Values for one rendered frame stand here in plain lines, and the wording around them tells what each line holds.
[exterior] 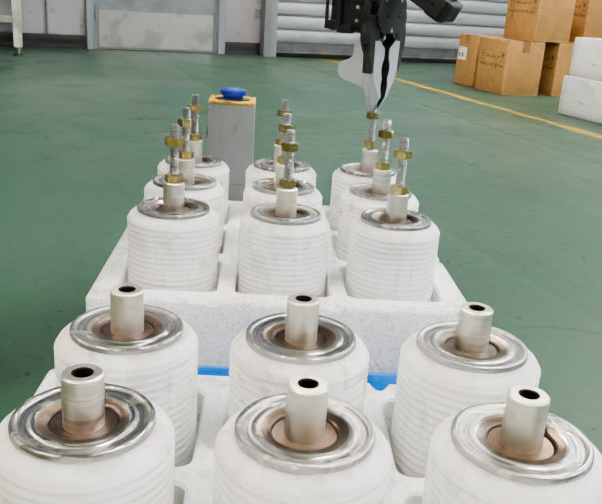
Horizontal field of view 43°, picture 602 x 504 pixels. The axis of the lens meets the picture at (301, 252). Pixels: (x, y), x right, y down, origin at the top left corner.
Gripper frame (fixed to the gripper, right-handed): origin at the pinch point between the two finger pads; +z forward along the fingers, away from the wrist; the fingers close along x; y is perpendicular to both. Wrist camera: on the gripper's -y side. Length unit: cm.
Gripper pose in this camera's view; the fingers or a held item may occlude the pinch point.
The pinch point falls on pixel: (378, 100)
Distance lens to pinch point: 103.4
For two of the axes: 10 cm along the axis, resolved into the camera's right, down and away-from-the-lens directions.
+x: -5.8, 2.2, -7.9
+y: -8.1, -2.4, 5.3
